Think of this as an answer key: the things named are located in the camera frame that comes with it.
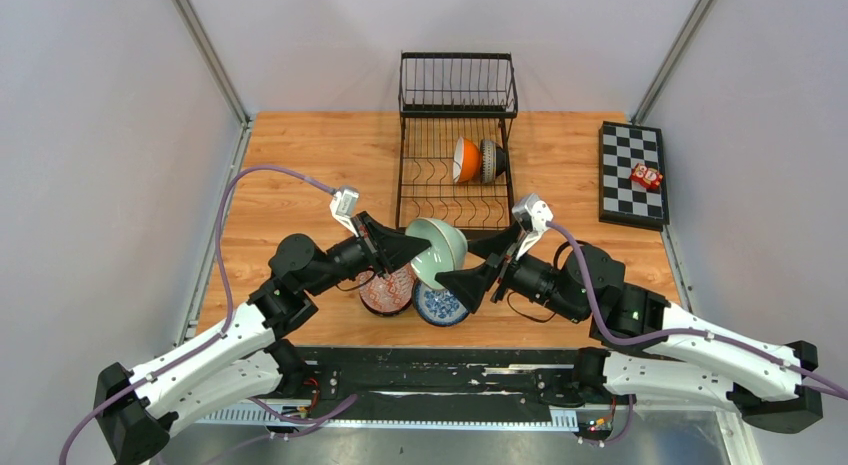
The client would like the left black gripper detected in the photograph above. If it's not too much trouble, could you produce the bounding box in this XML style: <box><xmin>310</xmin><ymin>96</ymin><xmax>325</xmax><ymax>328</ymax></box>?
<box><xmin>306</xmin><ymin>211</ymin><xmax>430</xmax><ymax>297</ymax></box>

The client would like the red patterned bowl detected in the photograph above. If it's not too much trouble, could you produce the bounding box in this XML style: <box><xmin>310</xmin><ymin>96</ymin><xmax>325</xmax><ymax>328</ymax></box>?
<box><xmin>356</xmin><ymin>265</ymin><xmax>416</xmax><ymax>317</ymax></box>

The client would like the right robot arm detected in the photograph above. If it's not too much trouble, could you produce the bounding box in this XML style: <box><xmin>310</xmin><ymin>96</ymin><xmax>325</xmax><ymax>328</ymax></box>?
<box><xmin>436</xmin><ymin>226</ymin><xmax>823</xmax><ymax>433</ymax></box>

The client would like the black cream patterned bowl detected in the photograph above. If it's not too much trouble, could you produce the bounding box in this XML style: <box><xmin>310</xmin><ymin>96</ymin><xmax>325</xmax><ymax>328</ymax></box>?
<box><xmin>479</xmin><ymin>139</ymin><xmax>507</xmax><ymax>184</ymax></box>

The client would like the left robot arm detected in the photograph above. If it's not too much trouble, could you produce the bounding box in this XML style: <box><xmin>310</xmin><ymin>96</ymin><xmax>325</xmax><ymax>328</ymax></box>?
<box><xmin>94</xmin><ymin>212</ymin><xmax>431</xmax><ymax>464</ymax></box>

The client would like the black white checkerboard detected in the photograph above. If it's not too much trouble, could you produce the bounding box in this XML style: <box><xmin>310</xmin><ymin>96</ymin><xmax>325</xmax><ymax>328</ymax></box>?
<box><xmin>598</xmin><ymin>121</ymin><xmax>670</xmax><ymax>231</ymax></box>

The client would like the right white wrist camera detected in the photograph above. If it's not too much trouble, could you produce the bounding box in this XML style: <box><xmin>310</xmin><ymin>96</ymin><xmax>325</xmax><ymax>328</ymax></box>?
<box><xmin>511</xmin><ymin>193</ymin><xmax>554</xmax><ymax>259</ymax></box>

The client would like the black wire dish rack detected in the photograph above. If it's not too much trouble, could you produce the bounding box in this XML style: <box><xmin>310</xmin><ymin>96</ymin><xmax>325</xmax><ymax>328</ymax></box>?
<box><xmin>395</xmin><ymin>51</ymin><xmax>518</xmax><ymax>239</ymax></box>

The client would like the blue floral bowl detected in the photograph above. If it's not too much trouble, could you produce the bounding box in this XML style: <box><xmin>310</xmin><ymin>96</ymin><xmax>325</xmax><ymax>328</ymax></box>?
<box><xmin>412</xmin><ymin>280</ymin><xmax>470</xmax><ymax>327</ymax></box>

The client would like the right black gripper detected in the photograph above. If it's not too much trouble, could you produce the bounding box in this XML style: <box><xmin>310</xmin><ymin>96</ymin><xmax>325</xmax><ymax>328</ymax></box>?
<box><xmin>434</xmin><ymin>221</ymin><xmax>585</xmax><ymax>324</ymax></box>

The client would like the small red toy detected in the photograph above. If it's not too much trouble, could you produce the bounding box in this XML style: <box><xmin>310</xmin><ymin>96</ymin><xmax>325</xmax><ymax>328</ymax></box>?
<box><xmin>630</xmin><ymin>162</ymin><xmax>664</xmax><ymax>191</ymax></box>

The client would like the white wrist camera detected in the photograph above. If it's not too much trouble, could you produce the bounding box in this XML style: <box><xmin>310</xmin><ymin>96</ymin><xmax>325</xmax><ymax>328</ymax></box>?
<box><xmin>511</xmin><ymin>193</ymin><xmax>554</xmax><ymax>259</ymax></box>
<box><xmin>329</xmin><ymin>186</ymin><xmax>359</xmax><ymax>236</ymax></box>

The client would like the white orange bowl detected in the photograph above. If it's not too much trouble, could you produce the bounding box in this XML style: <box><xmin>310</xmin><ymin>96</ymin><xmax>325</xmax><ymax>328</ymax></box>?
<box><xmin>452</xmin><ymin>137</ymin><xmax>482</xmax><ymax>184</ymax></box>

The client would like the pale green bowl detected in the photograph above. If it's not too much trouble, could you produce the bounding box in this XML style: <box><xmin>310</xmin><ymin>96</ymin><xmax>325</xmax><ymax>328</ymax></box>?
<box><xmin>405</xmin><ymin>217</ymin><xmax>468</xmax><ymax>290</ymax></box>

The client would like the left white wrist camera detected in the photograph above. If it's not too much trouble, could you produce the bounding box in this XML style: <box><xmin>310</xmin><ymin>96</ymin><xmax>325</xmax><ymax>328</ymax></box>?
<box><xmin>329</xmin><ymin>186</ymin><xmax>359</xmax><ymax>236</ymax></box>

